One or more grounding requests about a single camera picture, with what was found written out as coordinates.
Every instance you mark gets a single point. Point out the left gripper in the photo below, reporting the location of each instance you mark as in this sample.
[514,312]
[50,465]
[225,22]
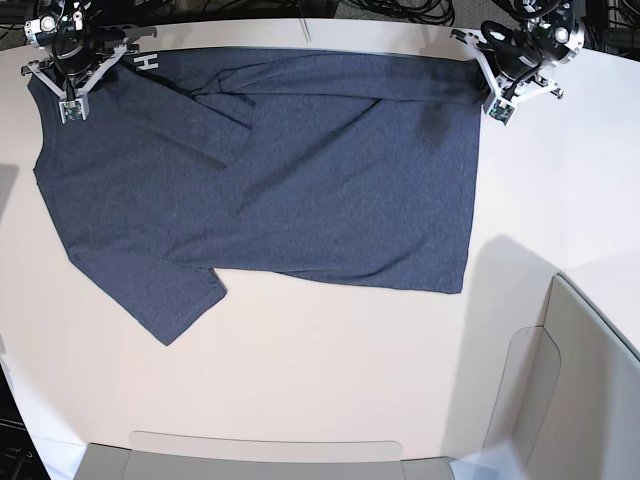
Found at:
[503,88]

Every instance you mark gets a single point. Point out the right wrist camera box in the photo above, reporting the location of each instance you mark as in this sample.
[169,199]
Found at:
[74,110]

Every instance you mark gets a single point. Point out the grey bin right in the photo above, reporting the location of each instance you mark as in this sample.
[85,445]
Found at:
[568,402]

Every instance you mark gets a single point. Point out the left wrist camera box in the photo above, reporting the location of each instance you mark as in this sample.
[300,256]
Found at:
[499,109]

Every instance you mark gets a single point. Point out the dark blue t-shirt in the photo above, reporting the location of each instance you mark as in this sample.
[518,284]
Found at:
[334,167]

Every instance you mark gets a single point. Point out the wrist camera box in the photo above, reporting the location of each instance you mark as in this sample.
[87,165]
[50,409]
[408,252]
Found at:
[74,110]
[499,109]

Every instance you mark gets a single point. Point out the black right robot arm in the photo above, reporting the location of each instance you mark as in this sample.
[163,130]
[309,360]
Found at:
[80,45]

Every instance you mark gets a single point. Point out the grey bin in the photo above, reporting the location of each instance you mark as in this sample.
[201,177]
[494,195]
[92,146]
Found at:
[163,456]
[568,402]

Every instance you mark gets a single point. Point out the grey bin bottom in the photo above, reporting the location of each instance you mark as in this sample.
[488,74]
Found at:
[163,456]

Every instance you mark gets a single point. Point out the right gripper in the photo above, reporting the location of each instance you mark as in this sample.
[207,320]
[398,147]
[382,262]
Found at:
[71,76]

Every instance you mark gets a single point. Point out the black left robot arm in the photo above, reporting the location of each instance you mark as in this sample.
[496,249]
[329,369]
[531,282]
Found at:
[548,34]

